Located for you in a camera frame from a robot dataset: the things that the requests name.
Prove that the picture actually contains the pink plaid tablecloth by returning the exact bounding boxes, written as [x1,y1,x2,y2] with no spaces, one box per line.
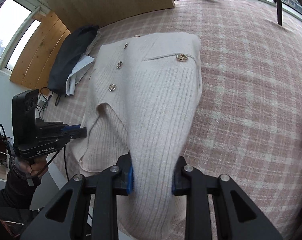
[44,0,302,239]

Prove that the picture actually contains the white folded cloth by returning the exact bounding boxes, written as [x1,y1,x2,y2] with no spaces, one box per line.
[66,31,101,96]

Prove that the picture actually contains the person's left hand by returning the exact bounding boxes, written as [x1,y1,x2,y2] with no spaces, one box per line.
[9,155,48,187]

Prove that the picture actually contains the cream knit cardigan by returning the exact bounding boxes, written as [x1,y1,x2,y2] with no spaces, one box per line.
[70,33,202,239]

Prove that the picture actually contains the black folded garment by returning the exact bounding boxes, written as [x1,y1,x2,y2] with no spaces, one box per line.
[47,24,99,95]

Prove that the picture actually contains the pine plank panel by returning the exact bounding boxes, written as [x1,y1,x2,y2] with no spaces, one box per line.
[10,11,71,89]

